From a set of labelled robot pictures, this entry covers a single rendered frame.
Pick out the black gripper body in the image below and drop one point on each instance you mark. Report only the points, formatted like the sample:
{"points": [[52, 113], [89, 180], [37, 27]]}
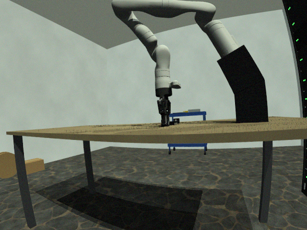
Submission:
{"points": [[163, 93]]}

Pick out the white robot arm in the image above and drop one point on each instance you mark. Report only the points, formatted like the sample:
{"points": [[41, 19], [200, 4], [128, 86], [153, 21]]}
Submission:
{"points": [[223, 42]]}

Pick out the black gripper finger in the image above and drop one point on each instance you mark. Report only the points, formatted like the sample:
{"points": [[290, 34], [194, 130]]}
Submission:
{"points": [[168, 110], [162, 110]]}

